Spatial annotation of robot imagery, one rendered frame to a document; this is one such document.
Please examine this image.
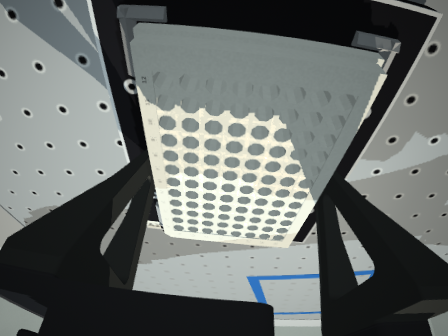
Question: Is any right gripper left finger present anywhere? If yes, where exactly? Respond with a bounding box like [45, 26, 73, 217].
[0, 149, 155, 289]

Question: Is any blue tape outline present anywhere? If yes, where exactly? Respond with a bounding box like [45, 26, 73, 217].
[247, 271, 373, 315]

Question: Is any white well plate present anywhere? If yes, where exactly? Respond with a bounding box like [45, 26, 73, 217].
[129, 23, 388, 248]

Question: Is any grey perforated breadboard plate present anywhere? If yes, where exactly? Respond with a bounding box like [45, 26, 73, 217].
[0, 0, 448, 313]

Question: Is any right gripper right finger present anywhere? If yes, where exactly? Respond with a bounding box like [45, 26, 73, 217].
[316, 171, 448, 336]

